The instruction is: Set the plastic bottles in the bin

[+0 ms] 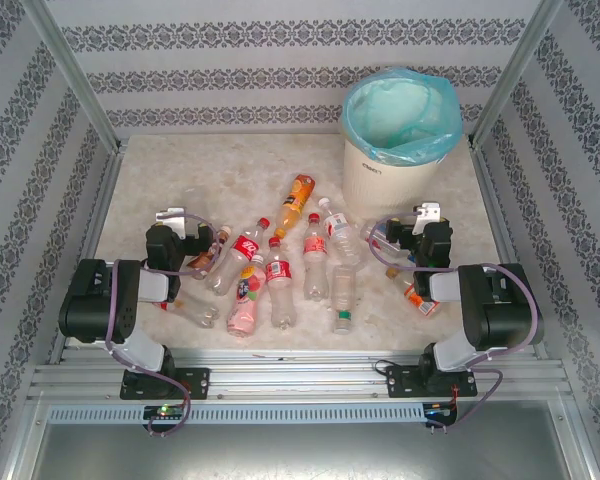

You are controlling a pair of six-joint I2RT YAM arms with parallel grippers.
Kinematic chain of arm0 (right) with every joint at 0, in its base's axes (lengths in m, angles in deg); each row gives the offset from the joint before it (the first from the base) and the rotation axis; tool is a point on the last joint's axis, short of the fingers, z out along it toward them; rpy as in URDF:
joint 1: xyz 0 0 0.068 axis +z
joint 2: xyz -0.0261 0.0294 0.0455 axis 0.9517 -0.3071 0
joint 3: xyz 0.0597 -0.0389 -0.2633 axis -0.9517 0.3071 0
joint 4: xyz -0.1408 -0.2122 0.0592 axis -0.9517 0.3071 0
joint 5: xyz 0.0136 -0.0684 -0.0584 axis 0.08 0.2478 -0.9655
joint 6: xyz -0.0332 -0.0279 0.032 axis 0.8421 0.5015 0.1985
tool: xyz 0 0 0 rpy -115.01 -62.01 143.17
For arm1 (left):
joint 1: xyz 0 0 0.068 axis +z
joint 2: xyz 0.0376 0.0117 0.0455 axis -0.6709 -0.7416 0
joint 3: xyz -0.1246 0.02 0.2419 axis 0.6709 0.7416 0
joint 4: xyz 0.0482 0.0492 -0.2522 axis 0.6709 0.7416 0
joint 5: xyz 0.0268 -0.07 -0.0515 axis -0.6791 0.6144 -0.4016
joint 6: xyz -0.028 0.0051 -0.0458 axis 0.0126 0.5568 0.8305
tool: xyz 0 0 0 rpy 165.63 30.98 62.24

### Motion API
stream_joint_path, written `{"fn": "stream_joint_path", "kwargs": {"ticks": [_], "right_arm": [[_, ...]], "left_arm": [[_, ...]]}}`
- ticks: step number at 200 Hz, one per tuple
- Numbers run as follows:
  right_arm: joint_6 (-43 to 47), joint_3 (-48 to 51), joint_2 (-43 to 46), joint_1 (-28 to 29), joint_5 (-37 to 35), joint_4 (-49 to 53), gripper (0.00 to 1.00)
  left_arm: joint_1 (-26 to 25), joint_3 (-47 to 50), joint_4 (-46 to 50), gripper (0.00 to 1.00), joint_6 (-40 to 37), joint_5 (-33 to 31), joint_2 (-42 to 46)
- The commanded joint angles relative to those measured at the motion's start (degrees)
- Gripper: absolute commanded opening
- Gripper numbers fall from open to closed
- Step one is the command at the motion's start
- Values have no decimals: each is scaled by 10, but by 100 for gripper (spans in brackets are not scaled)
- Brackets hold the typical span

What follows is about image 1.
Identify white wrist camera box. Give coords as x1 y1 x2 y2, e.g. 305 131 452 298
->
154 206 188 239
412 201 444 235

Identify turquoise plastic bin liner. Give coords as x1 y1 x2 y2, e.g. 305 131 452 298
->
342 67 464 166

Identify pink drink plastic bottle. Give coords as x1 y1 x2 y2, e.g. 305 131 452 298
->
225 254 266 337

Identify aluminium side rail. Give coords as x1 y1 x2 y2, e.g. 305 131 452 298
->
49 144 126 364
472 144 549 359

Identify left small controller board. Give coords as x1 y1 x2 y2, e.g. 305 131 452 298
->
142 403 186 421

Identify orange label bottle tan cap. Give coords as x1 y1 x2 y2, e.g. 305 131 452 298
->
384 267 444 317

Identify small controller board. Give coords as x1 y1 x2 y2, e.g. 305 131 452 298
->
422 399 459 426
142 403 186 421

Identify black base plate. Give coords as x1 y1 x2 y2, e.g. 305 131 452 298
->
119 367 211 400
385 363 479 400

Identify clear cola bottle red label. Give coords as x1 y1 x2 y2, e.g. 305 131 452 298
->
204 217 272 297

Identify clear bottle white cap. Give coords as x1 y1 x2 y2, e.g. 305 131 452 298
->
317 197 366 269

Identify left aluminium side rail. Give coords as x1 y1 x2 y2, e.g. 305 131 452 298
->
49 144 126 364

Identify orange juice plastic bottle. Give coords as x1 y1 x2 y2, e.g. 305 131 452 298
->
273 173 317 240

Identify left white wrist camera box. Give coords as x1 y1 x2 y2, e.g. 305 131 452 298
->
154 206 188 239

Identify right aluminium frame post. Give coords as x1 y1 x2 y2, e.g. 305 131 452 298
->
469 0 564 146

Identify aluminium mounting rail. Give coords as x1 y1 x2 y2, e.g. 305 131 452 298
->
27 349 574 401

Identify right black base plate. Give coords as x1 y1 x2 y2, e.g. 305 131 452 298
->
385 363 479 400

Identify slotted grey cable duct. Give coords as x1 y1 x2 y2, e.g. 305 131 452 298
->
47 403 426 425

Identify clear bottle green cap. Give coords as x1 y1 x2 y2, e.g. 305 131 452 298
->
331 264 357 335

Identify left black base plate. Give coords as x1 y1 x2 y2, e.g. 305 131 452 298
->
119 367 211 400

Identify right aluminium side rail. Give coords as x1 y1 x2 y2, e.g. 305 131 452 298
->
472 144 549 359

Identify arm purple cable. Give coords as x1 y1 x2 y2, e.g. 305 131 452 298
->
369 209 540 431
104 210 220 437

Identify right small controller board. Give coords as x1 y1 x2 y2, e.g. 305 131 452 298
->
422 399 459 426

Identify left aluminium frame post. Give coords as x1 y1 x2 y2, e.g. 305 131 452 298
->
22 0 124 151

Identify cream plastic waste bin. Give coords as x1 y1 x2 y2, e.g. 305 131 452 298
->
340 130 450 222

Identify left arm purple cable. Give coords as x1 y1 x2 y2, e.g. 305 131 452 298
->
104 210 220 437

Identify grey metal sheet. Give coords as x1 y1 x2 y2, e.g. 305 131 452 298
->
29 422 571 480

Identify brown tea plastic bottle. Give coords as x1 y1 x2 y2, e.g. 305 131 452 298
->
188 224 233 281

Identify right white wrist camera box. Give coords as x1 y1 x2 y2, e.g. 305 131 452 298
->
412 201 444 235

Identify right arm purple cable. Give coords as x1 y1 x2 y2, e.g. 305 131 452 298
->
369 209 540 431

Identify clear bottle blue cap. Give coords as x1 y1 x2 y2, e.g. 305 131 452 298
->
362 219 416 264

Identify aluminium frame post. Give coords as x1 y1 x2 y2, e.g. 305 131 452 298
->
469 0 564 146
22 0 124 151

